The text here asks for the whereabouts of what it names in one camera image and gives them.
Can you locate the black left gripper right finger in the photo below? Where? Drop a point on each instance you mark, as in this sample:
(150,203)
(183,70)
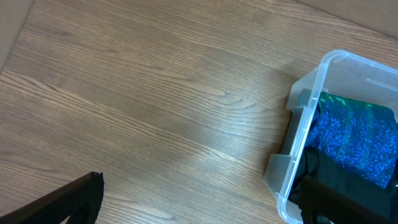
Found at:
(316,199)

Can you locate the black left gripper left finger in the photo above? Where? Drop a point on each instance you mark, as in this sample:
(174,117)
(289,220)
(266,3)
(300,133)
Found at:
(77,202)

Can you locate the small black cloth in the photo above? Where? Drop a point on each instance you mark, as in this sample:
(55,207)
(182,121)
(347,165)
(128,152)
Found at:
(317,165)

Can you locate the blue green sequin garment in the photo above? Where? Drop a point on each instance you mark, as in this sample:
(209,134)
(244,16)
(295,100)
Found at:
(356,135)

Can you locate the clear plastic storage bin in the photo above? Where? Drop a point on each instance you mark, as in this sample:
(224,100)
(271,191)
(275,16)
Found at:
(340,73)

